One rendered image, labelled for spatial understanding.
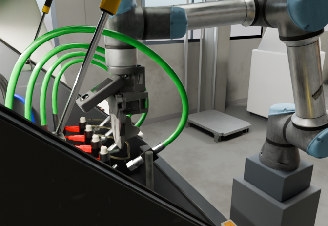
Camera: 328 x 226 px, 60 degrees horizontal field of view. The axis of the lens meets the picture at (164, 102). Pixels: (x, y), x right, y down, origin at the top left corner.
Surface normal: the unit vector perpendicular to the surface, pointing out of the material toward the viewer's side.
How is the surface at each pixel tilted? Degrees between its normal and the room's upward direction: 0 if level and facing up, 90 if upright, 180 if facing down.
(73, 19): 90
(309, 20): 83
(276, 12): 104
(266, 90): 90
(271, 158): 72
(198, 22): 112
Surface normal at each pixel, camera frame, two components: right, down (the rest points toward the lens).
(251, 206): -0.84, 0.16
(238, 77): 0.54, 0.25
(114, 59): -0.31, 0.29
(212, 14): 0.31, 0.21
